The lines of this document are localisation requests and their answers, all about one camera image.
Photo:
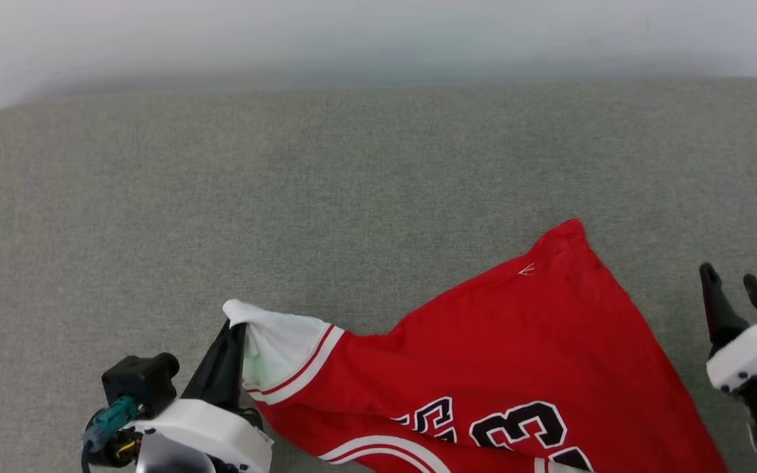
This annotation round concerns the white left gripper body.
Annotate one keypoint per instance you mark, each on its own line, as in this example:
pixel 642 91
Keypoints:
pixel 214 430

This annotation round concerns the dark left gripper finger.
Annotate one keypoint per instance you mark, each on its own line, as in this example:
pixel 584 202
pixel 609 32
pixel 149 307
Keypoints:
pixel 246 387
pixel 211 374

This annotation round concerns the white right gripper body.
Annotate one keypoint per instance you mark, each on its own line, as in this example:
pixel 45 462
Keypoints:
pixel 756 348

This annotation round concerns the red basketball jersey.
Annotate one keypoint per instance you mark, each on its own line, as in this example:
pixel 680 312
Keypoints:
pixel 503 368

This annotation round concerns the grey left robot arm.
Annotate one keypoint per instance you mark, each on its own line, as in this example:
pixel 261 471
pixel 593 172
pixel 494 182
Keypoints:
pixel 171 456

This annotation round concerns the grey-beige fabric sofa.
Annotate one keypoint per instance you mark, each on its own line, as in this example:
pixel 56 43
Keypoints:
pixel 352 184

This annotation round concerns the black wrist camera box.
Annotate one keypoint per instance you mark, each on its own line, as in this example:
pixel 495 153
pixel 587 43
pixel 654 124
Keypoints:
pixel 138 384

